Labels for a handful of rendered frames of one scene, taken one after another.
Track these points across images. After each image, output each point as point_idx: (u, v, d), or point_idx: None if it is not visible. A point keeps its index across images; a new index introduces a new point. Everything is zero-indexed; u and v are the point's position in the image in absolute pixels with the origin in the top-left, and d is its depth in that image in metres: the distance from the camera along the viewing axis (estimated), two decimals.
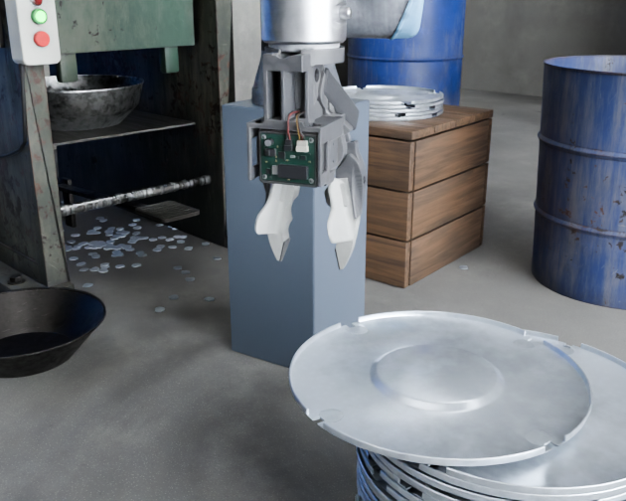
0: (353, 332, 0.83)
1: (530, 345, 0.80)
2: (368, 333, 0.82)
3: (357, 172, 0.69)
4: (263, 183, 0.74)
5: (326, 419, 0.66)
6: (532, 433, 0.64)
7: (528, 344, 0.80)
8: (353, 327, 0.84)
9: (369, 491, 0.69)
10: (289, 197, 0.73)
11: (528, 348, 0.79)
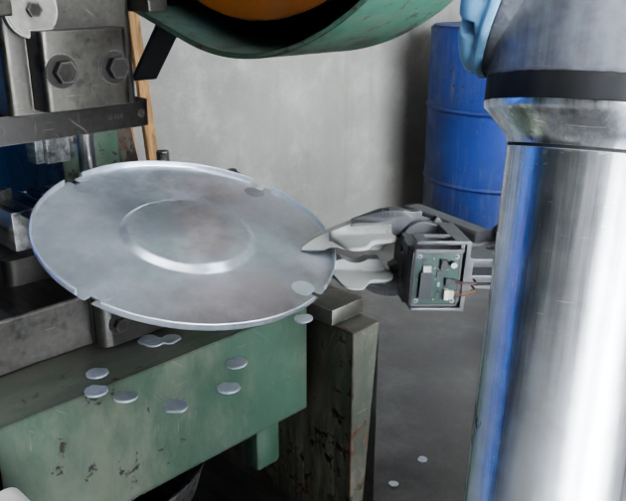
0: (305, 282, 0.69)
1: (93, 289, 0.62)
2: (288, 282, 0.69)
3: (388, 292, 0.76)
4: (374, 214, 0.74)
5: (254, 188, 0.83)
6: (90, 189, 0.75)
7: (95, 291, 0.62)
8: (311, 290, 0.68)
9: None
10: (370, 247, 0.74)
11: (95, 285, 0.62)
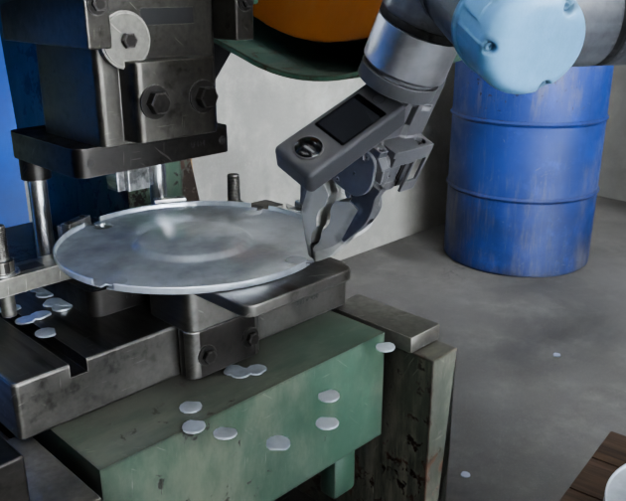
0: (298, 256, 0.77)
1: (108, 280, 0.71)
2: (282, 258, 0.76)
3: None
4: (363, 228, 0.70)
5: (253, 210, 0.93)
6: None
7: (110, 280, 0.70)
8: (303, 260, 0.76)
9: None
10: (343, 208, 0.72)
11: (110, 277, 0.71)
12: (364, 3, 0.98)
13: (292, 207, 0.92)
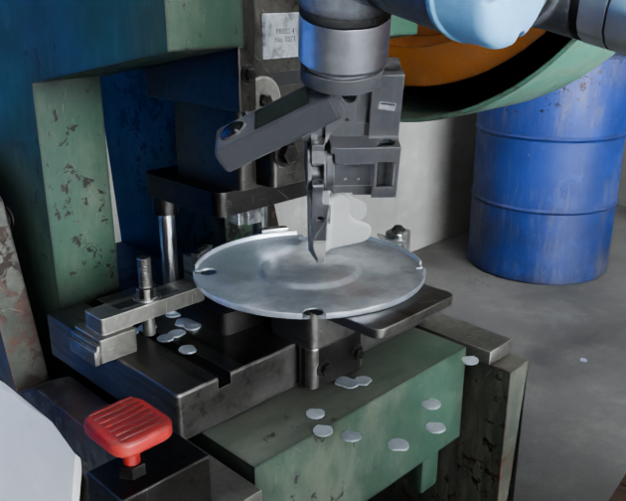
0: (300, 239, 1.05)
1: (411, 270, 0.94)
2: (308, 241, 1.04)
3: None
4: (321, 227, 0.68)
5: None
6: None
7: (411, 269, 0.94)
8: (305, 236, 1.06)
9: None
10: None
11: (407, 271, 0.93)
12: None
13: (385, 237, 1.04)
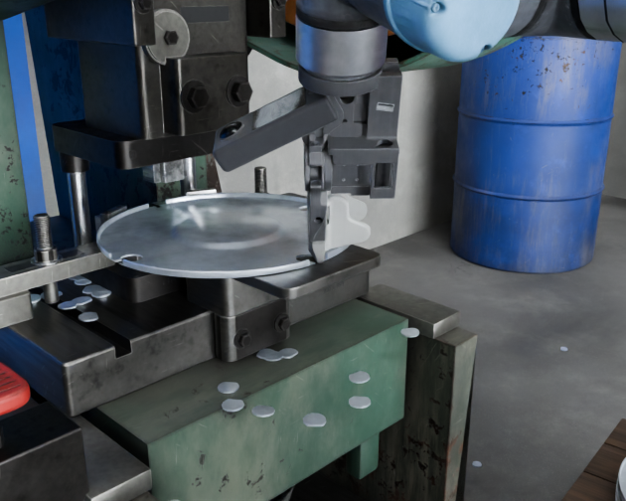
0: None
1: (168, 207, 0.94)
2: (141, 253, 0.78)
3: None
4: (319, 227, 0.68)
5: None
6: None
7: (165, 207, 0.94)
8: None
9: None
10: None
11: (172, 207, 0.94)
12: None
13: None
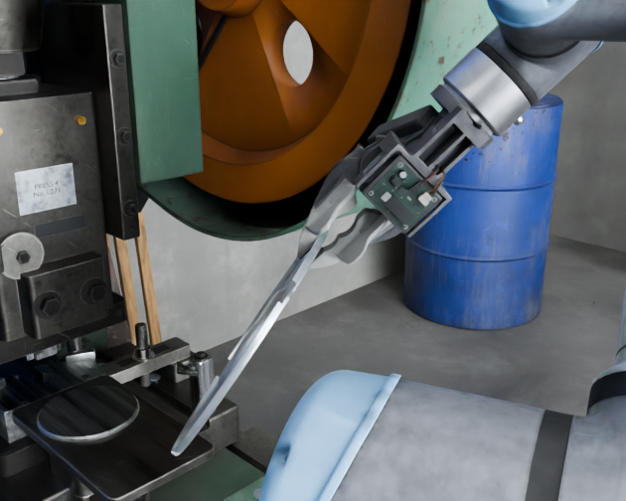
0: None
1: None
2: None
3: None
4: (325, 183, 0.72)
5: None
6: None
7: None
8: None
9: None
10: (347, 209, 0.72)
11: None
12: None
13: (181, 366, 1.04)
